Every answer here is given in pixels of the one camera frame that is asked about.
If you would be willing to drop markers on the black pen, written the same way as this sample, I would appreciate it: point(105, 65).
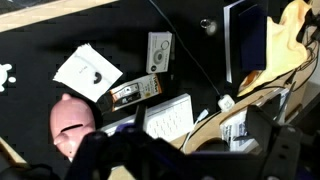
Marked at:
point(173, 53)

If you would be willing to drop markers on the yellow cloth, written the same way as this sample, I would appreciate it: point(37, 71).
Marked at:
point(286, 46)

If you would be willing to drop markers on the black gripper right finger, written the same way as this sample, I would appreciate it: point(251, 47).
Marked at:
point(283, 153)

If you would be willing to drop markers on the small white AirTag box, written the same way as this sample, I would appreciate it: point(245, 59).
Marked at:
point(159, 40)

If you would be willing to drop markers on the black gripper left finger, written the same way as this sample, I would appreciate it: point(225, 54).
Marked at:
point(88, 156)

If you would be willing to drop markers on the navy blue booklet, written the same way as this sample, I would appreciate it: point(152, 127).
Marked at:
point(252, 36)

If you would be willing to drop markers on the white charger puck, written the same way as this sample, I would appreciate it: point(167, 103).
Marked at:
point(226, 102)

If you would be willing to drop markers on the black notebook white pages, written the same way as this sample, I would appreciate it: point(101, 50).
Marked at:
point(227, 43)

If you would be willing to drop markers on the white AirTag paper sleeve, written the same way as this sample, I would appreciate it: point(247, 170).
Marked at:
point(80, 66)

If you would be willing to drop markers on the black desk mat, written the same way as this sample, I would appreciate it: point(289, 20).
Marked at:
point(33, 43)

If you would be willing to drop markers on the orange white black package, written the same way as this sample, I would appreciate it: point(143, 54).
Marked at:
point(140, 90)

